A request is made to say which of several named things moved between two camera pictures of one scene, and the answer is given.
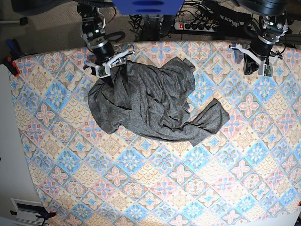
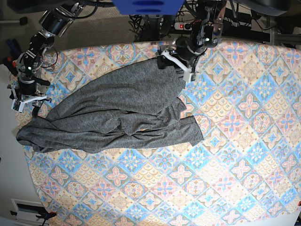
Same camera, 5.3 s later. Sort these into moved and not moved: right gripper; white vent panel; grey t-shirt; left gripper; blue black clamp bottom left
Moved: right gripper; left gripper; grey t-shirt
Not moved: blue black clamp bottom left; white vent panel
